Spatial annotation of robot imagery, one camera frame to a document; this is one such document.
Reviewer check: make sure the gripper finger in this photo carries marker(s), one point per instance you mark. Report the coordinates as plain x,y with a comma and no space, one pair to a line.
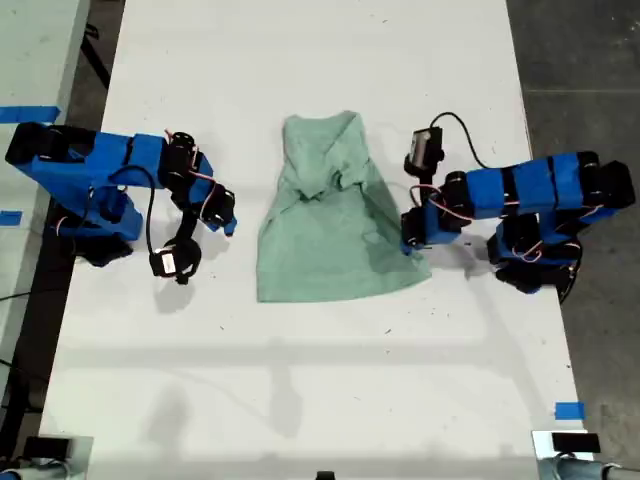
211,223
415,249
230,226

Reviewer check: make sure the pale green T-shirt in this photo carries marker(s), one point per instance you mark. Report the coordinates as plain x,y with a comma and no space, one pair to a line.
320,240

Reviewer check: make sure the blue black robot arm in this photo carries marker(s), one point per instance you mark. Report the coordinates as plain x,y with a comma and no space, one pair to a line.
110,155
530,180

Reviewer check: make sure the black stand leg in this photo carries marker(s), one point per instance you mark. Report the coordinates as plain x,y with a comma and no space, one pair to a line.
97,55

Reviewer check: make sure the short blue tape strip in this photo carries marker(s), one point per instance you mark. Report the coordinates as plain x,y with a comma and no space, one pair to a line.
10,218

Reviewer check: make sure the long blue tape strip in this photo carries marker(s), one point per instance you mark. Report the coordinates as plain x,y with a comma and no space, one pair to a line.
25,114

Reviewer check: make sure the square blue tape patch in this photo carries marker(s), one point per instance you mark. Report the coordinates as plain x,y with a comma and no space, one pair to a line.
570,411

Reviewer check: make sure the grey metal plate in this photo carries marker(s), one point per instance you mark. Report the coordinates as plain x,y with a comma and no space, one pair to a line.
542,442
82,460

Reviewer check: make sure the small black clamp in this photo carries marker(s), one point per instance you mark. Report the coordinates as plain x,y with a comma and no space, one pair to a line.
325,475

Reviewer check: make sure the white side table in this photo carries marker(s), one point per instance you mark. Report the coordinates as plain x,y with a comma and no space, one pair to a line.
30,50

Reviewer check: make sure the small black box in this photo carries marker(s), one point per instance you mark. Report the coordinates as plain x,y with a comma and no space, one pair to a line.
575,442
47,446

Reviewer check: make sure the grey metal tube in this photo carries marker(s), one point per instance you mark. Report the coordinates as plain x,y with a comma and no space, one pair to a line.
575,470
30,472

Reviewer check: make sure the black camera stalk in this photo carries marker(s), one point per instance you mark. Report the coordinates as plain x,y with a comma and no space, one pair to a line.
186,225
424,182

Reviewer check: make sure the black camera box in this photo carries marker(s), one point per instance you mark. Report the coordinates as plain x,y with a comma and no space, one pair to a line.
164,263
425,147

